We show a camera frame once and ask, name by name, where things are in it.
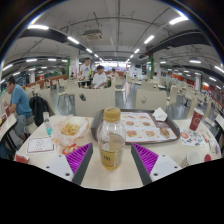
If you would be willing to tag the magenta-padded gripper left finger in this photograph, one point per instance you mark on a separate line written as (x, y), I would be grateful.
(78, 158)

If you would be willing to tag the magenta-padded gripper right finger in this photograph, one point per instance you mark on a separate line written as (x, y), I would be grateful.
(146, 158)

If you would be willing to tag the clear bottle with yellow drink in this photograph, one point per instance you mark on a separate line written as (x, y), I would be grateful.
(111, 146)

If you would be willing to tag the red sauce packet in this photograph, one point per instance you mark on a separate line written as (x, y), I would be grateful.
(70, 148)

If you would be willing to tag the plastic bag of fried food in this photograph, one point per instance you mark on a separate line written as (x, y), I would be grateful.
(70, 130)

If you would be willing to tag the white card with red border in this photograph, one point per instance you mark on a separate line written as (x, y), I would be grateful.
(40, 145)

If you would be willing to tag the dark brown food tray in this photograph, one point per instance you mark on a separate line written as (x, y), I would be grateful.
(174, 128)

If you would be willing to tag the small bottle with blue liquid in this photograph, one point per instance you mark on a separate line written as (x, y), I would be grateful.
(47, 124)

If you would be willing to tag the crumpled white napkin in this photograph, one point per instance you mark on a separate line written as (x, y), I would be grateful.
(160, 114)

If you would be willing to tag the red box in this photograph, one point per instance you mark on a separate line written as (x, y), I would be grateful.
(21, 159)

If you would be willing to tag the beige chair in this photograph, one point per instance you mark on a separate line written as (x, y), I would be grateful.
(93, 100)
(150, 99)

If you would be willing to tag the red paper cup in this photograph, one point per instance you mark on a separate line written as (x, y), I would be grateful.
(196, 119)

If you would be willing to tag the black backpack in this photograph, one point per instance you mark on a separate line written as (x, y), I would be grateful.
(38, 108)

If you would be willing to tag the clear plastic packet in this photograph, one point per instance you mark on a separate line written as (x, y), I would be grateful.
(213, 146)

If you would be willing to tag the far cafeteria chairs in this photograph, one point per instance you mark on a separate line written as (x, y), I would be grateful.
(173, 95)

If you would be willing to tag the beige cafeteria table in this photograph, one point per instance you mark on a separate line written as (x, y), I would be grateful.
(220, 121)
(6, 125)

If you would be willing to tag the person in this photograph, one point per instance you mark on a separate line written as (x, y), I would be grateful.
(20, 103)
(114, 73)
(99, 78)
(85, 70)

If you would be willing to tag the ceiling air conditioner unit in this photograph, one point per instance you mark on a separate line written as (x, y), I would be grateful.
(91, 34)

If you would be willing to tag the ceiling lights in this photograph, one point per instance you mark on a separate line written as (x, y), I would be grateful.
(38, 27)

